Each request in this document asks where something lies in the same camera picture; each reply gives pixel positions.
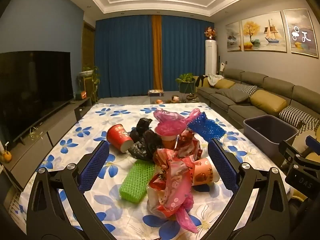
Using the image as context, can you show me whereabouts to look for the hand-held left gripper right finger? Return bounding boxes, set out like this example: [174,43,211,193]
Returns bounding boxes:
[200,138,290,240]

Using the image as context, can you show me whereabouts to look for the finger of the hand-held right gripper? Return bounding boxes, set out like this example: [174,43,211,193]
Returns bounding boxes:
[278,140,304,167]
[305,135,320,156]

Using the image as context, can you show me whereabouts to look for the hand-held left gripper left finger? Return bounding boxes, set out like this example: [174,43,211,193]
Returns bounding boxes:
[26,140,118,240]

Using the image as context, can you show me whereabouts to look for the orange and white paper cup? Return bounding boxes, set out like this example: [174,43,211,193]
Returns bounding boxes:
[192,156,220,186]

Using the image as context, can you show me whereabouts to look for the large red paper cup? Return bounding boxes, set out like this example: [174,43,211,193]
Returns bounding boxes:
[107,124,134,153]

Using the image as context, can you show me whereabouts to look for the blue foam net sleeve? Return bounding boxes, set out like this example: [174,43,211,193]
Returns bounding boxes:
[187,112,227,142]

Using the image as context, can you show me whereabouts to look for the green foam net sleeve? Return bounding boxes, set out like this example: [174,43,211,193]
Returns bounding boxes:
[119,160,155,200]

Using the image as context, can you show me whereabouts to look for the grey plastic bin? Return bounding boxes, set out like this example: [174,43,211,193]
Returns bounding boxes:
[243,115,299,151]

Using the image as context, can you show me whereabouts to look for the red printed plastic bag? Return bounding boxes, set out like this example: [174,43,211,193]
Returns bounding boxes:
[146,149,200,233]

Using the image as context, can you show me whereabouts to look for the black plastic bag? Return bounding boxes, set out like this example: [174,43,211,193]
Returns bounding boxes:
[127,118,164,160]

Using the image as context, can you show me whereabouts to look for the pink plastic bag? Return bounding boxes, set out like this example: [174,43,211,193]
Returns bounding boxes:
[153,109,200,136]

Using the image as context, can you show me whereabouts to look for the light grey cushion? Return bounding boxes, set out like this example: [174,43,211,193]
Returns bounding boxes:
[291,130,318,153]

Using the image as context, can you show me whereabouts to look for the striped cushion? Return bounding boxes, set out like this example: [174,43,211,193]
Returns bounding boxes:
[297,123,320,133]

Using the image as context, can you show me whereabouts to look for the blue flower printed tablecloth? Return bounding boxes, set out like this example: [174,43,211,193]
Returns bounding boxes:
[15,102,293,240]

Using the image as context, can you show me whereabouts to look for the black white patterned cushion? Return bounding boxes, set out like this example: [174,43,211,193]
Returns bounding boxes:
[279,105,318,128]
[230,83,258,95]

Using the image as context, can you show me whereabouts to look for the big yellow cushion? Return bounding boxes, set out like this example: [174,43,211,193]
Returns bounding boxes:
[250,89,287,113]

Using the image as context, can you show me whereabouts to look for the grey television cabinet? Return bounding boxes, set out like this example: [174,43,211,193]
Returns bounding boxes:
[0,96,92,193]

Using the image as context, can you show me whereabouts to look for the yellow raffia strands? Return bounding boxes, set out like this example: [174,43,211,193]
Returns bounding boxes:
[29,127,42,139]

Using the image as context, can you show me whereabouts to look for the dark grey cushion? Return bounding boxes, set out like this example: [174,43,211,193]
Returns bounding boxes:
[215,89,250,103]

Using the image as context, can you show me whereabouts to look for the grey sectional sofa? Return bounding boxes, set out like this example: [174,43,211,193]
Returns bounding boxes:
[196,68,320,155]

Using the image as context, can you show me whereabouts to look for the small yellow cushion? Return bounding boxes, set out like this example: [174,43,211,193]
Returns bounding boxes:
[214,79,235,90]

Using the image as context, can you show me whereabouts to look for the black garment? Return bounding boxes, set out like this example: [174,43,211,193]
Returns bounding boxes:
[195,75,209,88]

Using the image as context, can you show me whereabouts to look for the white crumpled cloth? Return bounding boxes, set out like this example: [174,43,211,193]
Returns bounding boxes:
[207,74,225,85]

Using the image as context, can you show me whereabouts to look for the white slatted basket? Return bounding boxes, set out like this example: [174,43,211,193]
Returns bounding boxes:
[5,190,25,215]

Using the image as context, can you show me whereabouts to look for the potted plant on green stand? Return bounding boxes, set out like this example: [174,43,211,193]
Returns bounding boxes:
[175,73,196,93]

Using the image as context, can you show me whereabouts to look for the orange fruit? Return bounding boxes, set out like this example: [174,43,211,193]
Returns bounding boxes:
[0,150,12,163]

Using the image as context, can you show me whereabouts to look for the trailing plant on gold stand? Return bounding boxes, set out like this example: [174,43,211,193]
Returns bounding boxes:
[79,65,101,103]

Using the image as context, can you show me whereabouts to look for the black flat television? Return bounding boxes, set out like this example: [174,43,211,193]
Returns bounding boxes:
[0,51,75,143]

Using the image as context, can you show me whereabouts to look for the brown wooden door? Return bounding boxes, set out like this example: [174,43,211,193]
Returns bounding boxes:
[82,21,96,98]

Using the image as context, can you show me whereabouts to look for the white standing air conditioner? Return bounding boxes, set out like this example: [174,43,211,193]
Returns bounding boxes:
[204,39,217,76]

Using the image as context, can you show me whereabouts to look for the purple framed painting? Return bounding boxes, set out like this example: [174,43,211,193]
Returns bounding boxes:
[283,9,315,59]

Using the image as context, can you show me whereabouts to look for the blue curtain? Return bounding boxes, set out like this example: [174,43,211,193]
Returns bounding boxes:
[161,15,215,93]
[94,14,153,99]

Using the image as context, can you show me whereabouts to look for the tree and sailboat painting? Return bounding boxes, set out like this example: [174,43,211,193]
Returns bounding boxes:
[240,11,287,53]

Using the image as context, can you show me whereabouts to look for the small landscape painting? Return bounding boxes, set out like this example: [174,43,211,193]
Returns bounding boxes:
[226,21,243,52]

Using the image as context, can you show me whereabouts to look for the orange curtain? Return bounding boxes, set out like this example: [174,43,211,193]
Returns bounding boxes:
[151,15,164,90]

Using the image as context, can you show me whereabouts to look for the artificial flower arrangement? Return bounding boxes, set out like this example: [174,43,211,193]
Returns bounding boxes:
[204,26,216,40]

